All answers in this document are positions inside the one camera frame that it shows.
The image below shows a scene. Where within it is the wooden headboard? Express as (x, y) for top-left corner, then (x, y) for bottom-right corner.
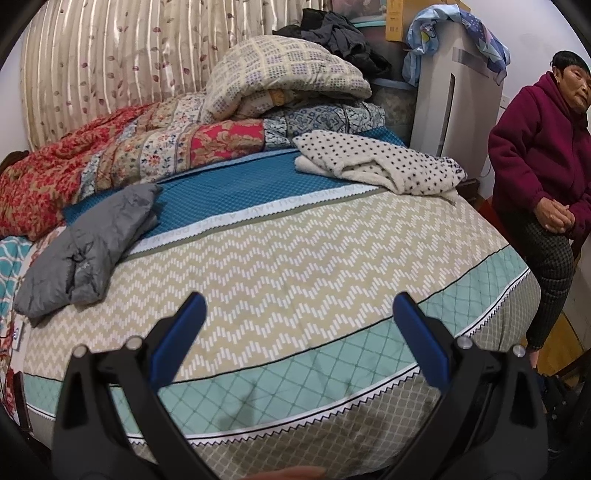
(0, 150), (31, 178)

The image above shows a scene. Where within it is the beige leaf print curtain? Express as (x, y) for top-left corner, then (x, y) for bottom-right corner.
(21, 0), (305, 151)

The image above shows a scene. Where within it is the pile of dark clothes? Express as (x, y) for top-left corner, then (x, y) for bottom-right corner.
(272, 9), (393, 79)

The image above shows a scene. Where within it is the red floral quilt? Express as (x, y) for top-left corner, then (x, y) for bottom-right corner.
(0, 92), (296, 241)

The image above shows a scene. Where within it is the grey jacket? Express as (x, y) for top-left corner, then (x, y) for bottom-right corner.
(14, 182), (164, 328)

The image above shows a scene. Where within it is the person's left hand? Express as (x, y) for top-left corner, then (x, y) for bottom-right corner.
(242, 466), (326, 480)

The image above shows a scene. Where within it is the white appliance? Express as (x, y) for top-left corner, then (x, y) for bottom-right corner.
(409, 23), (504, 160)

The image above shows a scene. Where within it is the plastic storage bin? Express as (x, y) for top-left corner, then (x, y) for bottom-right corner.
(355, 18), (421, 144)

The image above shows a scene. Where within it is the teal patterned cloth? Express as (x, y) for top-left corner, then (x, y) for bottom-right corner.
(0, 235), (38, 324)

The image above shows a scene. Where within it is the white patterned fleece garment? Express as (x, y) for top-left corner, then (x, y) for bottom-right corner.
(293, 130), (468, 201)

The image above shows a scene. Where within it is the cardboard box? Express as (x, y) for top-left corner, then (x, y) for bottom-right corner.
(385, 0), (472, 43)

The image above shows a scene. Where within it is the blue printed cloth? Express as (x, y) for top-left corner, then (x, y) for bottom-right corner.
(402, 4), (511, 86)

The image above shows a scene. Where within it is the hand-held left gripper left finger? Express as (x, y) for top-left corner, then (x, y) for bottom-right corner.
(50, 292), (219, 480)

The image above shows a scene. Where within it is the beige checked quilt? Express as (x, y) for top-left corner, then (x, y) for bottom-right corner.
(203, 34), (372, 121)

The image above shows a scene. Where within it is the zigzag patterned bed sheet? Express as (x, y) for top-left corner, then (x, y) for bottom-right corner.
(14, 124), (541, 476)

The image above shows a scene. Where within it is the blue patterned quilt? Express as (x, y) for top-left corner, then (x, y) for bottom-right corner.
(263, 102), (386, 148)

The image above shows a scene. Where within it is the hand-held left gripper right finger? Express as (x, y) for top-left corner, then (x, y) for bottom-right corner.
(382, 291), (549, 480)

